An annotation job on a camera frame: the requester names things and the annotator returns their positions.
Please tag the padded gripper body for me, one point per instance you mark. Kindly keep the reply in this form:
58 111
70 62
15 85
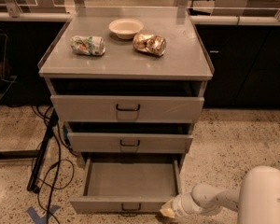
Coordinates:
178 206

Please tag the grey bottom drawer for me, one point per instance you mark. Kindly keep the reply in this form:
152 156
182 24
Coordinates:
128 183

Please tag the grey drawer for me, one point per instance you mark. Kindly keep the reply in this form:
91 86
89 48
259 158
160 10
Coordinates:
110 100
125 137
128 183

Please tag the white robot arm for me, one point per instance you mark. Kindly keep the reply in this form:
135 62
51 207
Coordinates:
257 201

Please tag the grey middle drawer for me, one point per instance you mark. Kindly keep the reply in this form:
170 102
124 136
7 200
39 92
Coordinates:
125 137

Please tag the grey drawer cabinet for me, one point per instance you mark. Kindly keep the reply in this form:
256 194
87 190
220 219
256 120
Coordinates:
183 60

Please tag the grey top drawer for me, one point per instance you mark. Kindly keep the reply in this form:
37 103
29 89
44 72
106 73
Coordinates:
110 100

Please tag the black floor stand bar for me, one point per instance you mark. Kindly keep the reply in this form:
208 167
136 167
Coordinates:
32 186

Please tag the gold brown crushed can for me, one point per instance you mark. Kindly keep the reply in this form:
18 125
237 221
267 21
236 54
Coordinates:
150 44

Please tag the black lab bench cabinet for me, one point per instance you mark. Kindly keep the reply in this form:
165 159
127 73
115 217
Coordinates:
246 59

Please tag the green white crushed can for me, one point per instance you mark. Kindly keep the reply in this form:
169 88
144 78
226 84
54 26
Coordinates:
88 45

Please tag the white paper bowl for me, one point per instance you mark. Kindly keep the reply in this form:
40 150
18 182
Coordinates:
126 28

